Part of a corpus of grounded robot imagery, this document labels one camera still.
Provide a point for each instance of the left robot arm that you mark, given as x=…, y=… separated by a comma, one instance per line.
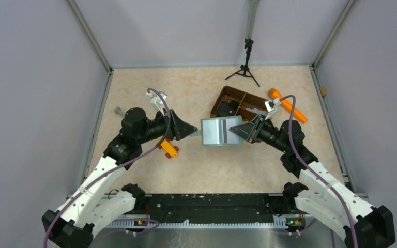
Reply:
x=82, y=216

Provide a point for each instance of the grey plastic connector piece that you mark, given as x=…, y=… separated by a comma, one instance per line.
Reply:
x=119, y=112

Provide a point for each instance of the grey pole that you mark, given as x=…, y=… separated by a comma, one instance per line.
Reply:
x=252, y=10

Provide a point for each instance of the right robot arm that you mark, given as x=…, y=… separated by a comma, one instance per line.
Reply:
x=318, y=193

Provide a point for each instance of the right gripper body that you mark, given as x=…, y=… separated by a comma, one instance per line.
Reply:
x=264, y=132

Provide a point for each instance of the white cable tray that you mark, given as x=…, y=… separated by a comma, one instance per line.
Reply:
x=279, y=223

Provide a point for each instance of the yellow toy brick car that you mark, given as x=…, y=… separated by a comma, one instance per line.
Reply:
x=170, y=150

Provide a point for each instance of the orange flashlight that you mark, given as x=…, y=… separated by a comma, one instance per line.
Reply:
x=275, y=94

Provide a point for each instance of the grey card in basket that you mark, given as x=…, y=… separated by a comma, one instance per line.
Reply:
x=257, y=111

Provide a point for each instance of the black mini tripod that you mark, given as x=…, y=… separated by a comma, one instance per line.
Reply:
x=244, y=70

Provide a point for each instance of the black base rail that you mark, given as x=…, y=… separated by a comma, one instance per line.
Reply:
x=239, y=208

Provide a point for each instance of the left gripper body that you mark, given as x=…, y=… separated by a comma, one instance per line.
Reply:
x=157, y=128

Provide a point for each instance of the brown wicker divided basket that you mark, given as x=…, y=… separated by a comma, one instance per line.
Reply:
x=245, y=100

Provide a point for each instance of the green card holder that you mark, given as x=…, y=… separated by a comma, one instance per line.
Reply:
x=220, y=131

